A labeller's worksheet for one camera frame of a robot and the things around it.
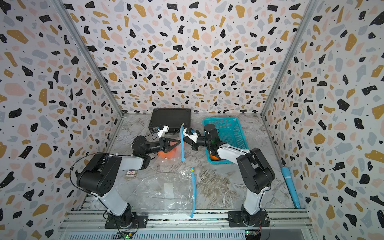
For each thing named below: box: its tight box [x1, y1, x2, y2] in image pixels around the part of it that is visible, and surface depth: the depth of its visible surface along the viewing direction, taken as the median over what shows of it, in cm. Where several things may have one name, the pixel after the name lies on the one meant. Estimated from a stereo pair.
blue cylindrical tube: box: [281, 166, 301, 209], surface depth 86 cm
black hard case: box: [148, 108, 191, 133], surface depth 117 cm
